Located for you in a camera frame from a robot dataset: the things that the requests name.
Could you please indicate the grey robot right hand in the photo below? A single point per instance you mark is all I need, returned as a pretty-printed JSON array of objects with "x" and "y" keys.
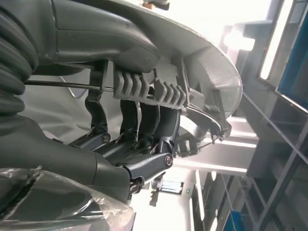
[{"x": 72, "y": 159}]

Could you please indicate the blue metal shelf rack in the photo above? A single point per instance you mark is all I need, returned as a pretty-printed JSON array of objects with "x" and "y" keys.
[{"x": 294, "y": 63}]

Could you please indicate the ceiling light strip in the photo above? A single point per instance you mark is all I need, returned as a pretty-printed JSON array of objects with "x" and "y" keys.
[
  {"x": 276, "y": 38},
  {"x": 238, "y": 39},
  {"x": 199, "y": 197}
]

